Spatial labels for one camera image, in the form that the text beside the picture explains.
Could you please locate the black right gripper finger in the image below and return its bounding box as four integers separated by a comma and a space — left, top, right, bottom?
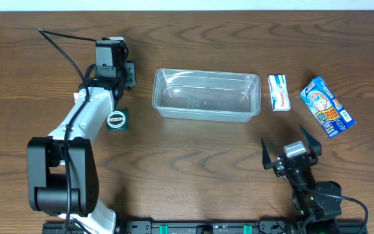
261, 138, 273, 170
300, 125, 322, 155

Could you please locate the blue Kool Fever box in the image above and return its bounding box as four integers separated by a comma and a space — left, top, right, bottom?
300, 77, 356, 138

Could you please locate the white blue Panadol box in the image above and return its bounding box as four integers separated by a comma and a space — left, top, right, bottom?
268, 74, 291, 112

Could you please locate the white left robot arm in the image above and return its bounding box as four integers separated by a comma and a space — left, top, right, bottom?
27, 37, 136, 233

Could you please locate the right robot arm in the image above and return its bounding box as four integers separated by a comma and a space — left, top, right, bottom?
261, 127, 342, 233

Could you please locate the clear plastic container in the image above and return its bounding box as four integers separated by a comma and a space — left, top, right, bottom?
152, 68, 261, 122

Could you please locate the red Panadol ActiFast box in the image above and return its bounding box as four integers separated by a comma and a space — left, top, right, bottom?
73, 93, 80, 103

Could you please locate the green Zam-Buk tin box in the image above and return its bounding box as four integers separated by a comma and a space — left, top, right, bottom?
106, 109, 129, 132

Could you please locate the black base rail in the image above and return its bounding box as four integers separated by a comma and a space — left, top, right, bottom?
42, 218, 368, 234

